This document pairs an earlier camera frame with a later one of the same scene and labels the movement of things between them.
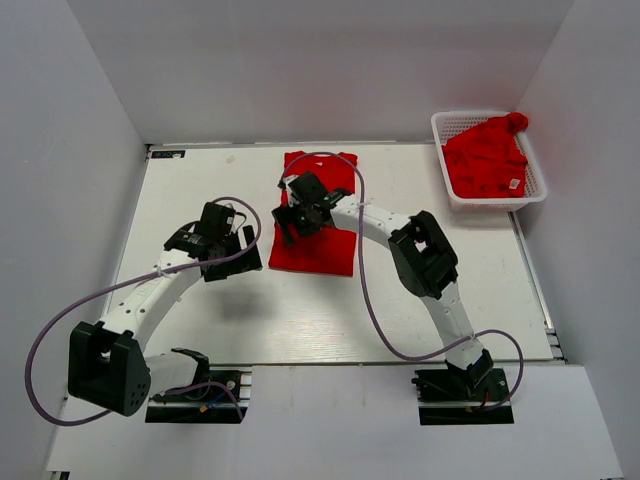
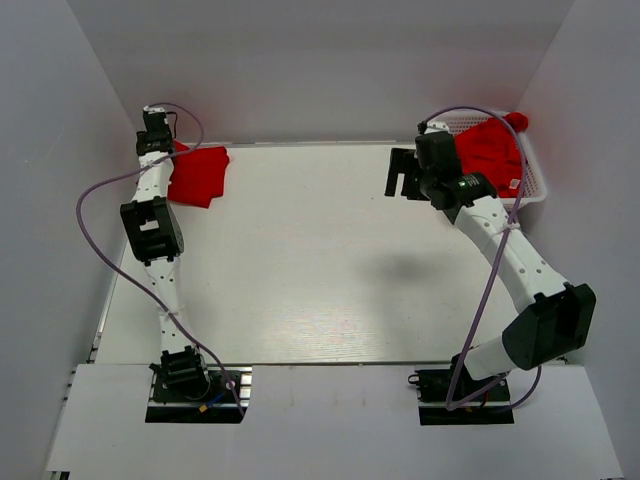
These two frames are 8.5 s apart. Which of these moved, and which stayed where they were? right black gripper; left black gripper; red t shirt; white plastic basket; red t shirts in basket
Moved: right black gripper; left black gripper; red t shirt
Stayed: red t shirts in basket; white plastic basket
